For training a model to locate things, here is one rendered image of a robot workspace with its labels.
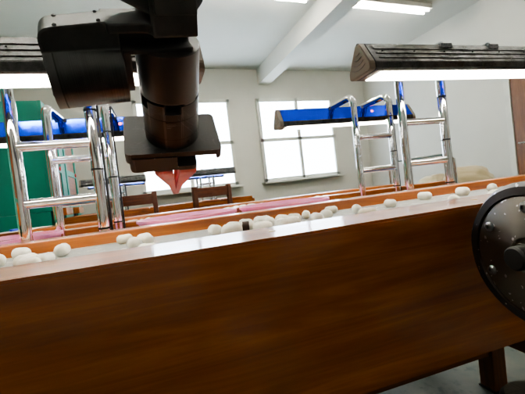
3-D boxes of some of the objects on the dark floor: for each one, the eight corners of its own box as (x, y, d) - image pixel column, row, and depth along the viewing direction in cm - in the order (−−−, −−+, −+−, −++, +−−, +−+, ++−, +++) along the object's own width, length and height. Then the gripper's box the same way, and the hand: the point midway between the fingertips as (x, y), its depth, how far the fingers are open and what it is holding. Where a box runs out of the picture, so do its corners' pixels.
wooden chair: (228, 293, 273) (215, 183, 271) (201, 285, 306) (189, 187, 304) (268, 279, 302) (256, 179, 300) (239, 273, 335) (228, 184, 333)
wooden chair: (108, 318, 244) (92, 195, 242) (117, 301, 287) (104, 196, 285) (169, 306, 256) (155, 189, 254) (169, 291, 298) (157, 191, 296)
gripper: (115, 111, 30) (136, 215, 41) (226, 108, 33) (217, 205, 44) (114, 70, 34) (133, 175, 45) (214, 70, 37) (208, 169, 48)
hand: (175, 186), depth 44 cm, fingers closed
